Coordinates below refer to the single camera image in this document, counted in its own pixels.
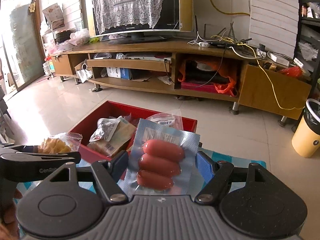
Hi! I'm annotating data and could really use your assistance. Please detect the silver foil snack packet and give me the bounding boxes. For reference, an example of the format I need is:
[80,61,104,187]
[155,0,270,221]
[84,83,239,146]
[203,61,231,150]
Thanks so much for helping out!
[89,118,120,142]

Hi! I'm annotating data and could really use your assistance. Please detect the white blue box on shelf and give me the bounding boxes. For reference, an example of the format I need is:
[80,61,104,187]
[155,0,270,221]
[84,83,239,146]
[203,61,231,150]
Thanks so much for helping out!
[106,67,132,80]

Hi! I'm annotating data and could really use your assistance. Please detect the wooden TV cabinet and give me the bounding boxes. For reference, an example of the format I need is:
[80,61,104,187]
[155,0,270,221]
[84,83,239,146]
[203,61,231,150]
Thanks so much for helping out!
[51,40,311,126]

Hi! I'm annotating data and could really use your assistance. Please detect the orange plastic bag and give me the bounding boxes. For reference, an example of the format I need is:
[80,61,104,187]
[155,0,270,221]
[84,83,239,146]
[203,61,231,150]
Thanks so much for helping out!
[177,59,238,97]

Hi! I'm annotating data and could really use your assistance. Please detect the black metal shelf rack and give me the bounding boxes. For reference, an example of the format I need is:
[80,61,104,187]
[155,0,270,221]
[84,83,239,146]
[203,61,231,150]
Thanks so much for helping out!
[295,0,319,99]

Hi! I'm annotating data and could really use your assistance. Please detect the yellow crispy chips bag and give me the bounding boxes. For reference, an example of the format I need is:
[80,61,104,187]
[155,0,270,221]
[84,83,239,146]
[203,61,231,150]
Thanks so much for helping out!
[37,132,82,154]

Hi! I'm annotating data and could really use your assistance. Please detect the yellow wafer cracker pack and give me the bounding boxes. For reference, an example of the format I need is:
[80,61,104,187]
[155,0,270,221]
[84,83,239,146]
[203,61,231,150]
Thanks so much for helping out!
[87,116,136,157]

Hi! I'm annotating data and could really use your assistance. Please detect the person's left hand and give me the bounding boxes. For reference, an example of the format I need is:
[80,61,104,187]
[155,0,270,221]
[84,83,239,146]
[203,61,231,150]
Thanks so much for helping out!
[1,200,20,240]

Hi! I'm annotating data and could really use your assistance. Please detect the yellow trash bin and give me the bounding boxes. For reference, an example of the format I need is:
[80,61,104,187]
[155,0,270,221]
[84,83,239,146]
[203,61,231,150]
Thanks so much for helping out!
[291,99,319,158]

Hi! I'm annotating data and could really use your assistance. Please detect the white lace cloth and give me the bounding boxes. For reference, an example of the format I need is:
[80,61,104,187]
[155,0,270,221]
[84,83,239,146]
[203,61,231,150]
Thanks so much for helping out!
[92,0,163,35]

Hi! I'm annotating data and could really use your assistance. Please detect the yellow cable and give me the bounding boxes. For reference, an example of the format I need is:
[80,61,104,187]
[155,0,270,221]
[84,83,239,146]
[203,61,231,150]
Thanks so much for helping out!
[207,0,305,111]

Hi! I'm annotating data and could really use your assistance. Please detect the blue white checkered tablecloth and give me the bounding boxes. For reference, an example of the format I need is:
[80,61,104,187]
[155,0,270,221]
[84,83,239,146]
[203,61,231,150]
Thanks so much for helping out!
[12,147,267,238]

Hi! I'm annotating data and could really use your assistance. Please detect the white power strip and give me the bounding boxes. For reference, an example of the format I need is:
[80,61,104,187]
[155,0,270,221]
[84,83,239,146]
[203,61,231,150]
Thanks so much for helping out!
[256,49,291,67]

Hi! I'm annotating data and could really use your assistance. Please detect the flat screen television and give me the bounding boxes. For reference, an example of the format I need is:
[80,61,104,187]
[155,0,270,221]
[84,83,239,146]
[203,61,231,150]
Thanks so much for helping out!
[85,0,194,40]

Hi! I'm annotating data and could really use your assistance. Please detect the vacuum packed red sausages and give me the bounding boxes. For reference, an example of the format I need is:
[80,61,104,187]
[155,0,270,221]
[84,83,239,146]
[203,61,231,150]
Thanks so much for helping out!
[123,119,200,197]

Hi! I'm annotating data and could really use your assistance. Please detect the red storage box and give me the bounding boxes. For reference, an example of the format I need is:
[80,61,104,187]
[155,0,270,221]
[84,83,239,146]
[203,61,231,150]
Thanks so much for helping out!
[72,101,200,168]

